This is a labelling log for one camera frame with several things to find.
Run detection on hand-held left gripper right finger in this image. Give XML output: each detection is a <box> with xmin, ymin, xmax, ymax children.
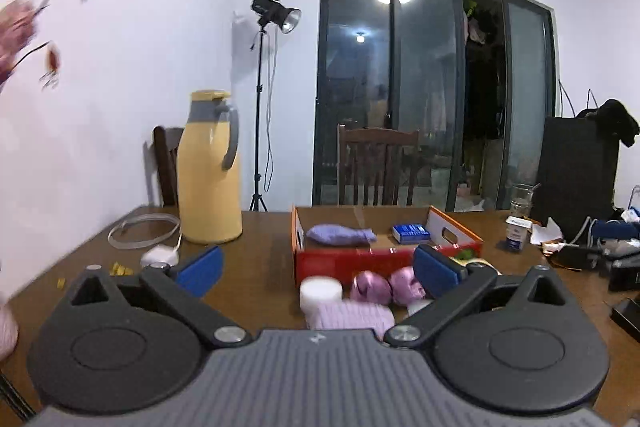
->
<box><xmin>382</xmin><ymin>244</ymin><xmax>577</xmax><ymax>351</ymax></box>

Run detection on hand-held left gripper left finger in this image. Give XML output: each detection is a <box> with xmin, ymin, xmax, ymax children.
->
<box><xmin>66</xmin><ymin>246</ymin><xmax>252</xmax><ymax>350</ymax></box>

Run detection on orange cardboard box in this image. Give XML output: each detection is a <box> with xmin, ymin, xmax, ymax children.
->
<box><xmin>291</xmin><ymin>205</ymin><xmax>485</xmax><ymax>286</ymax></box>

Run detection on light purple knit cloth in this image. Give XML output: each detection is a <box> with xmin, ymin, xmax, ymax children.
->
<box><xmin>305</xmin><ymin>300</ymin><xmax>396</xmax><ymax>333</ymax></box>

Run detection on white foam cylinder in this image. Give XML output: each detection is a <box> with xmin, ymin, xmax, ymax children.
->
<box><xmin>299</xmin><ymin>276</ymin><xmax>344</xmax><ymax>315</ymax></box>

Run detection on small blue packet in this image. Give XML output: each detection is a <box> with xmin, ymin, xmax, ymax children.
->
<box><xmin>391</xmin><ymin>223</ymin><xmax>431</xmax><ymax>243</ymax></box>

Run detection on yellow thermos jug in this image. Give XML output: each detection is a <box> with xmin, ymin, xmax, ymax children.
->
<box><xmin>177</xmin><ymin>90</ymin><xmax>244</xmax><ymax>244</ymax></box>

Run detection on small white carton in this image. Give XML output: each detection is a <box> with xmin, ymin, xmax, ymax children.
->
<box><xmin>505</xmin><ymin>216</ymin><xmax>534</xmax><ymax>253</ymax></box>

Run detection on periwinkle knit cloth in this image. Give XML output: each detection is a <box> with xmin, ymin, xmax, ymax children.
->
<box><xmin>305</xmin><ymin>224</ymin><xmax>378</xmax><ymax>248</ymax></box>

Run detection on clear glass cup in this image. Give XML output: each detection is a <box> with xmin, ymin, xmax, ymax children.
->
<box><xmin>510</xmin><ymin>183</ymin><xmax>541</xmax><ymax>218</ymax></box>

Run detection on white crumpled tissue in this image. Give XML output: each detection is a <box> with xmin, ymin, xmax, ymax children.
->
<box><xmin>530</xmin><ymin>217</ymin><xmax>566</xmax><ymax>245</ymax></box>

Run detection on black bag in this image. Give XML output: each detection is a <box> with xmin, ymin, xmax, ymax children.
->
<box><xmin>530</xmin><ymin>116</ymin><xmax>621</xmax><ymax>240</ymax></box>

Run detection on blue and white device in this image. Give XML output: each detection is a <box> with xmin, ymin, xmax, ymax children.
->
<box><xmin>587</xmin><ymin>207</ymin><xmax>640</xmax><ymax>254</ymax></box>

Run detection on black box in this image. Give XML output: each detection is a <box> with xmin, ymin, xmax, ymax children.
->
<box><xmin>610</xmin><ymin>297</ymin><xmax>640</xmax><ymax>334</ymax></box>

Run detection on pink rounded object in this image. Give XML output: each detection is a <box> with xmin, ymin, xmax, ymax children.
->
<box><xmin>0</xmin><ymin>302</ymin><xmax>20</xmax><ymax>360</ymax></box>

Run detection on sliding glass door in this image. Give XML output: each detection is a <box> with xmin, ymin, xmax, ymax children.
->
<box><xmin>312</xmin><ymin>0</ymin><xmax>558</xmax><ymax>212</ymax></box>

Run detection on black cloth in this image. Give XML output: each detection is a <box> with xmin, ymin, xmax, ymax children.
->
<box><xmin>585</xmin><ymin>99</ymin><xmax>640</xmax><ymax>148</ymax></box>

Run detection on hanging clothes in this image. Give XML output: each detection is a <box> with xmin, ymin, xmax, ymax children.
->
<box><xmin>462</xmin><ymin>0</ymin><xmax>489</xmax><ymax>46</ymax></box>

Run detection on small dried flower bud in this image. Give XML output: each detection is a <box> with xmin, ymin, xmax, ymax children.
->
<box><xmin>40</xmin><ymin>41</ymin><xmax>62</xmax><ymax>88</ymax></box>

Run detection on studio light on stand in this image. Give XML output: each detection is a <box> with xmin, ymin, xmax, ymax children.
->
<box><xmin>249</xmin><ymin>0</ymin><xmax>303</xmax><ymax>212</ymax></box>

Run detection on white charger with cable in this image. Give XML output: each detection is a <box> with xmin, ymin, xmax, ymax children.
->
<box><xmin>140</xmin><ymin>227</ymin><xmax>183</xmax><ymax>269</ymax></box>

